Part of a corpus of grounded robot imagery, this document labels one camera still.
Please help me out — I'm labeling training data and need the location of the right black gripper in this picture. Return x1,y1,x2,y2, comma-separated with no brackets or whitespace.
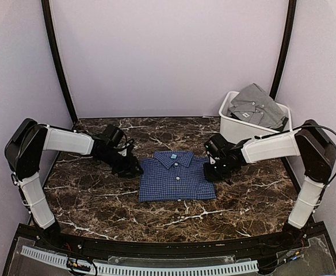
203,157,232,182

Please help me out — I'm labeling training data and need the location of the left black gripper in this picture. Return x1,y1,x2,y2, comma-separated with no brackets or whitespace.
98,148,144,177

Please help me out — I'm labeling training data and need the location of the blue checked long sleeve shirt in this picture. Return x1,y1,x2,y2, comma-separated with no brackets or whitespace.
139,151,216,202

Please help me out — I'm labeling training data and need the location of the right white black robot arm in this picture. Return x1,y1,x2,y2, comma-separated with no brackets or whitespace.
204,120,336,250

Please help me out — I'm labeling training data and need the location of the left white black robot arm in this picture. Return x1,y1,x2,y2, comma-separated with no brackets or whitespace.
5,118,143,251

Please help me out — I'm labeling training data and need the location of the white plastic bin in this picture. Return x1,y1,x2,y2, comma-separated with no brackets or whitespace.
219,91,278,143

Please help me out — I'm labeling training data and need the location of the grey folded shirt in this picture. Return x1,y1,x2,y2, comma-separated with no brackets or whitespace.
227,83,289,131

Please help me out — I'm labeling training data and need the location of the clear acrylic plate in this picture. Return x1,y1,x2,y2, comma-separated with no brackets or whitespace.
107,255,236,268

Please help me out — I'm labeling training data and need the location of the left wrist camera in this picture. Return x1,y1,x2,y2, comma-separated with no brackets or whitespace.
117,139,135,156

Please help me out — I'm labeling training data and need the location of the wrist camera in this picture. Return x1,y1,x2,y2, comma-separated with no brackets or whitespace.
117,139,135,156
204,141,220,164

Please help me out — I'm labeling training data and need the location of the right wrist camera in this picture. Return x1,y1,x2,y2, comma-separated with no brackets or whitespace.
204,141,220,164

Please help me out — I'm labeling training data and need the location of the black curved front rail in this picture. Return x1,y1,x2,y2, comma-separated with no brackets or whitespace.
23,224,308,261

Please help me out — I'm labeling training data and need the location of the white slotted cable duct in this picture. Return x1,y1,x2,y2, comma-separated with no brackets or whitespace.
21,246,258,276

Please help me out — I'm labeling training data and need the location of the right black frame post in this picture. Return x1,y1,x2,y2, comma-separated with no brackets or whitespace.
269,0,297,100

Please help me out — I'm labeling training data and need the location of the black frame post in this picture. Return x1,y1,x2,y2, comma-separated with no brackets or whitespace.
41,0,78,124
269,0,297,100

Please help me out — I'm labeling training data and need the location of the left black frame post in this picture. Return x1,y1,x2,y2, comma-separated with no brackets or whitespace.
41,0,78,124

